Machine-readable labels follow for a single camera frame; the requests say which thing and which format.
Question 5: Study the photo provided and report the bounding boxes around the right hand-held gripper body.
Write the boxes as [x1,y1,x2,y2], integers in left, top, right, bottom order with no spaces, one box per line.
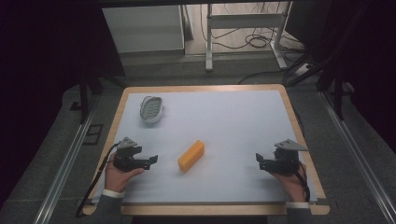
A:
[266,138,309,175]

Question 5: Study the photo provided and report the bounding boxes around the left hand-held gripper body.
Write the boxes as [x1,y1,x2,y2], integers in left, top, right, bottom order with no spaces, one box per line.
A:
[112,136,143,173]

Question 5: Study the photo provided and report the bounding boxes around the person's left hand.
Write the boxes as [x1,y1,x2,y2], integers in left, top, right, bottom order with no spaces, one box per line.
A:
[104,152,146,194]

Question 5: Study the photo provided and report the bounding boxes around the person's right hand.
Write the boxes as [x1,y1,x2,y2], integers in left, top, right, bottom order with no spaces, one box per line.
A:
[268,161,308,203]

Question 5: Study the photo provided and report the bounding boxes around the orange soap bar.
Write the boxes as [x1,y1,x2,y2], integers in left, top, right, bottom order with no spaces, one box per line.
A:
[177,139,206,174]

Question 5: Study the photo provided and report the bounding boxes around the grey soap dish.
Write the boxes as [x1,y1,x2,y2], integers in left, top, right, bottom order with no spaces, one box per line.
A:
[139,95,164,125]

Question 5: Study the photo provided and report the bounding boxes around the white table mat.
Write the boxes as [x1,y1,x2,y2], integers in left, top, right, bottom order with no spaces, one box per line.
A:
[92,90,319,205]

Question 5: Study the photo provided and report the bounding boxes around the wooden table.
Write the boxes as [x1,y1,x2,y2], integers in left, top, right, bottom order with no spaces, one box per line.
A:
[81,83,332,217]

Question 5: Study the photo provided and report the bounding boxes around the black metal stand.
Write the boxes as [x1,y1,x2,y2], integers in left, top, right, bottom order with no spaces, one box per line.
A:
[70,73,129,125]
[286,52,356,121]

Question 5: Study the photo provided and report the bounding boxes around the white power strip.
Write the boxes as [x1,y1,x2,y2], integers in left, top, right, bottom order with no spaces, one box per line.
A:
[292,63,313,77]

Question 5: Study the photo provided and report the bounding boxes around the white cabinet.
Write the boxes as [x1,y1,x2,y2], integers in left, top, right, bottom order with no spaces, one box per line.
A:
[102,4,186,54]

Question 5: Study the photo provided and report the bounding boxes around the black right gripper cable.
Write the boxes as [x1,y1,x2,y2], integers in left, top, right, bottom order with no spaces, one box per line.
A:
[293,161,312,203]

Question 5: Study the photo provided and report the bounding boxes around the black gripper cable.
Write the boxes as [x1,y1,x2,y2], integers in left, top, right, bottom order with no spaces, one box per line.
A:
[75,142,121,218]
[293,161,312,203]

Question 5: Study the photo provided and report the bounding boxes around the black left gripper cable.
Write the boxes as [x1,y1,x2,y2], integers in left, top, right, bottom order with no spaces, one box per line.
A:
[75,142,121,218]

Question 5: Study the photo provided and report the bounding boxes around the aluminium rail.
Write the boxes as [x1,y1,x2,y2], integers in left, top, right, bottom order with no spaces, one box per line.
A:
[318,91,396,224]
[33,105,100,224]

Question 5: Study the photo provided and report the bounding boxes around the black floor cables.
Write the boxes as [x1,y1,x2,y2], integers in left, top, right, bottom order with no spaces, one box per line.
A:
[199,2,309,86]

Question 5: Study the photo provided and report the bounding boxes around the white metal desk frame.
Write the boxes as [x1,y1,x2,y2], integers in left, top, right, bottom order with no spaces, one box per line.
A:
[205,1,294,73]

